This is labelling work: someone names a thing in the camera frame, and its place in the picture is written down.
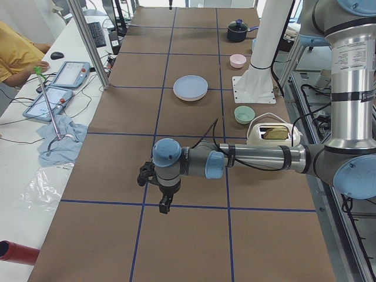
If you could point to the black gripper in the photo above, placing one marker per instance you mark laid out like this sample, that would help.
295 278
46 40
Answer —
168 191

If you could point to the pink plate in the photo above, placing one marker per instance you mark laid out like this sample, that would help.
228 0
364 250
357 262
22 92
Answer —
190 99

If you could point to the blue plate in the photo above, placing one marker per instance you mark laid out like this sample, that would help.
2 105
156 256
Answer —
190 86

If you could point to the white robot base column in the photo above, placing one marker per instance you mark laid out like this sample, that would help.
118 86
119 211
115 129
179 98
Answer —
256 84

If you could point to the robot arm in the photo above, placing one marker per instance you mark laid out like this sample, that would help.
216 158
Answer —
346 161

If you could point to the person's hand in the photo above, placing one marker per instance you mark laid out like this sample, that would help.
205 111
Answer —
41 66

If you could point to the white toaster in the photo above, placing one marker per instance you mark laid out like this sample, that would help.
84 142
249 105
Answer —
256 131

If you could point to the green bowl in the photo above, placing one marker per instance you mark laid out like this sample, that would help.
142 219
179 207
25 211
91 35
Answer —
244 114

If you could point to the light blue cloth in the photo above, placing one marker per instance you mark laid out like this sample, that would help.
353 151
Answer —
53 151

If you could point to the clear plastic bag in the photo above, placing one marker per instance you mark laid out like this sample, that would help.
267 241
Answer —
45 190

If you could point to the bread slice in toaster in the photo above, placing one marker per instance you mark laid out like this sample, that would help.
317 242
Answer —
276 133

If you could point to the pink bowl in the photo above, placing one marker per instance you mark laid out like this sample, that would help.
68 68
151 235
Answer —
237 61

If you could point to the upper blue teach pendant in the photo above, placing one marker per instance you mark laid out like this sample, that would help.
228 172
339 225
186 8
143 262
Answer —
71 75

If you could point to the red cylinder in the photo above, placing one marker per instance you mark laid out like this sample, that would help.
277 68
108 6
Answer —
17 253

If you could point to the black computer mouse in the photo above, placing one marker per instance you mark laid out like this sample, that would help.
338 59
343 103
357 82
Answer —
56 55

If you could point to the green-tipped grabber stick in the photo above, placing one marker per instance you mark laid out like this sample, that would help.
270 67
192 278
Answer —
56 129

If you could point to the dark blue pot with lid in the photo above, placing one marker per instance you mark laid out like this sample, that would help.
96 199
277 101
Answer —
238 29

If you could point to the black keyboard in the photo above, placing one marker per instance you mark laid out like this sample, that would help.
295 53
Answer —
97 34

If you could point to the person in yellow shirt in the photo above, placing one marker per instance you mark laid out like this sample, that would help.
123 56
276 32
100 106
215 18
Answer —
18 54

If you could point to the aluminium frame post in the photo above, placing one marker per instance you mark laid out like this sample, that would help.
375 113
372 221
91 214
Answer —
89 44

